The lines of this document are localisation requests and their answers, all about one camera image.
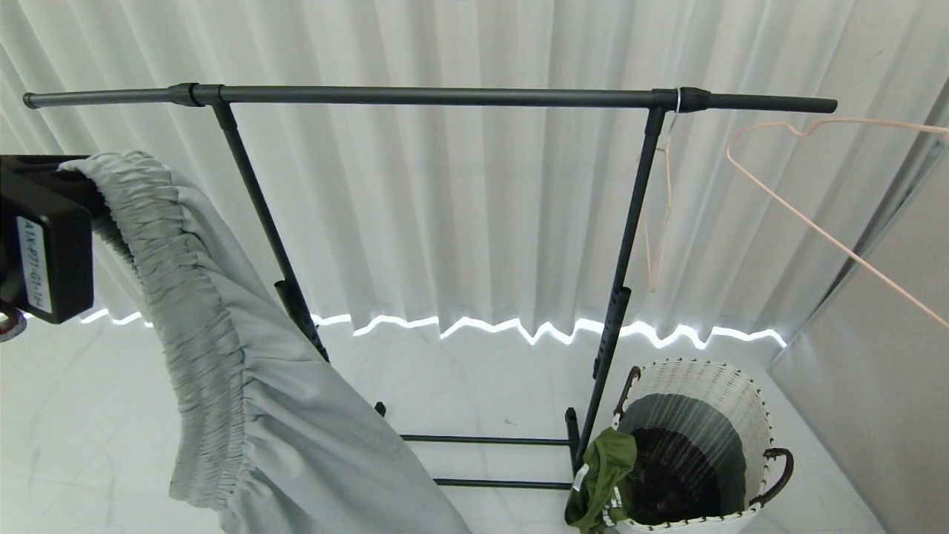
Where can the white laundry basket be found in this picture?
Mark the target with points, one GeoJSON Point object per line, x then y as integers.
{"type": "Point", "coordinates": [704, 386]}

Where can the pink clothes hanger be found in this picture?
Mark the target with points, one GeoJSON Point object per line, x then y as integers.
{"type": "Point", "coordinates": [652, 252]}
{"type": "Point", "coordinates": [838, 243]}

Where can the green garment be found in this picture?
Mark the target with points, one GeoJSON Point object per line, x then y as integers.
{"type": "Point", "coordinates": [604, 467]}

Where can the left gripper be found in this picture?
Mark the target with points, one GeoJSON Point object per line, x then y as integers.
{"type": "Point", "coordinates": [67, 259]}

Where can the black clothes rack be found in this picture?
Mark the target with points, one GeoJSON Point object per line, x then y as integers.
{"type": "Point", "coordinates": [445, 96]}

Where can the pale grey shorts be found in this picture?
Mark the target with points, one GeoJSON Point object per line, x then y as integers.
{"type": "Point", "coordinates": [296, 415]}

